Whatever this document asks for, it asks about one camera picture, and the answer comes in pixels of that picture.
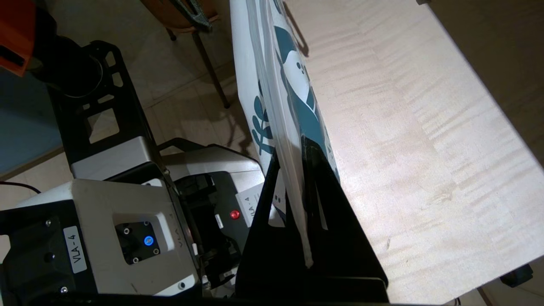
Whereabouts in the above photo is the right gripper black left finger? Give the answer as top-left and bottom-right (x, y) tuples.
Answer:
(235, 149), (310, 303)

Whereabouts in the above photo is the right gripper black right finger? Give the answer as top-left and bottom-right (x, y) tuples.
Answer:
(301, 136), (390, 303)

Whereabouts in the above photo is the white floral pouch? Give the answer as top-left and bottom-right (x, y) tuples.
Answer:
(229, 0), (340, 268)

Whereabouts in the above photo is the white black robot base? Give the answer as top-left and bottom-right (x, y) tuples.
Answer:
(0, 40), (272, 306)

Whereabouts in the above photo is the small black desk fitting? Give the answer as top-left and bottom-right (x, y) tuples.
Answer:
(499, 263), (534, 288)

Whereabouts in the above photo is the black robot torso column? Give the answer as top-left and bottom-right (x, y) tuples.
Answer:
(32, 13), (105, 99)

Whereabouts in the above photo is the brown upholstered chair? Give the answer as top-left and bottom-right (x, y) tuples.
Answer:
(140, 0), (232, 109)

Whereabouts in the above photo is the orange plastic panel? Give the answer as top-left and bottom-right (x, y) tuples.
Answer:
(0, 0), (37, 78)

